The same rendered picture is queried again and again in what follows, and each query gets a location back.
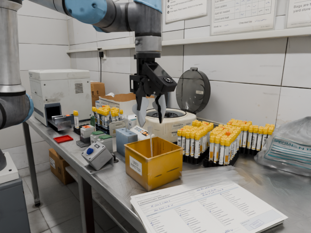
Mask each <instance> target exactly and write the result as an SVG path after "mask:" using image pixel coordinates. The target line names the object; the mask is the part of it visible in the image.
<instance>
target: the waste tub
mask: <svg viewBox="0 0 311 233"><path fill-rule="evenodd" d="M124 146H125V169H126V174H127V175H129V176H130V177H131V178H132V179H134V180H135V181H136V182H137V183H139V184H140V185H141V186H142V187H144V188H145V189H146V190H147V191H150V190H153V189H155V188H158V187H160V186H163V185H165V184H168V183H170V182H172V181H175V180H177V179H179V176H181V173H180V172H181V171H182V159H183V149H184V148H182V147H180V146H178V145H176V144H173V143H171V142H169V141H167V140H165V139H163V138H160V137H158V136H156V137H152V153H153V157H151V148H150V138H148V139H145V140H141V141H136V142H132V143H128V144H124Z"/></svg>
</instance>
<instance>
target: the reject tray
mask: <svg viewBox="0 0 311 233"><path fill-rule="evenodd" d="M53 139H54V140H55V141H56V142H57V143H63V142H67V141H72V140H73V138H72V137H70V136H69V135H65V136H60V137H56V138H53Z"/></svg>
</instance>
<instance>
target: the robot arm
mask: <svg viewBox="0 0 311 233"><path fill-rule="evenodd" d="M22 1H24V0H0V130H1V129H5V128H8V127H11V126H14V125H19V124H21V123H22V122H25V121H27V120H28V119H29V118H30V117H31V116H32V114H33V110H34V104H33V101H32V99H30V96H29V95H28V94H27V93H26V89H25V88H24V87H23V86H22V85H21V83H20V64H19V36H18V16H17V11H18V10H19V9H20V8H21V7H22ZM28 1H31V2H34V3H36V4H39V5H41V6H44V7H47V8H49V9H52V10H54V11H57V12H60V13H63V14H65V15H68V16H70V17H72V18H75V19H77V20H78V21H80V22H82V23H85V24H90V25H92V26H93V28H95V30H96V31H97V32H104V33H111V32H133V31H134V32H135V51H136V52H137V53H136V55H134V59H136V60H137V73H136V74H134V75H130V92H133V94H135V95H136V101H137V103H136V104H135V105H133V107H132V112H133V113H134V114H135V115H137V119H138V123H139V125H140V127H141V128H142V127H143V126H144V124H145V122H146V121H145V117H146V115H147V113H146V110H147V107H148V105H149V100H148V99H147V98H146V96H147V97H150V96H151V94H154V98H155V101H154V102H153V103H152V106H153V108H154V109H155V110H156V111H158V113H159V122H160V123H162V121H163V119H164V116H165V112H166V106H167V103H168V92H174V91H175V88H176V86H177V83H176V82H175V81H174V80H173V79H172V78H171V77H170V76H169V74H168V73H167V72H166V71H165V70H164V69H163V68H162V67H161V66H160V65H159V64H158V63H157V62H155V58H160V57H161V54H160V52H161V51H162V3H161V0H133V2H126V3H116V2H114V1H113V0H28ZM131 80H133V89H132V88H131ZM6 165H7V162H6V157H5V155H4V154H3V152H2V150H1V149H0V171H2V170H3V169H4V168H5V167H6Z"/></svg>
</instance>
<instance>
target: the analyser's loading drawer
mask: <svg viewBox="0 0 311 233"><path fill-rule="evenodd" d="M47 121H48V122H50V123H51V124H53V125H54V126H55V127H57V128H58V131H59V130H65V129H71V128H72V127H71V121H66V117H63V115H59V116H52V118H47Z"/></svg>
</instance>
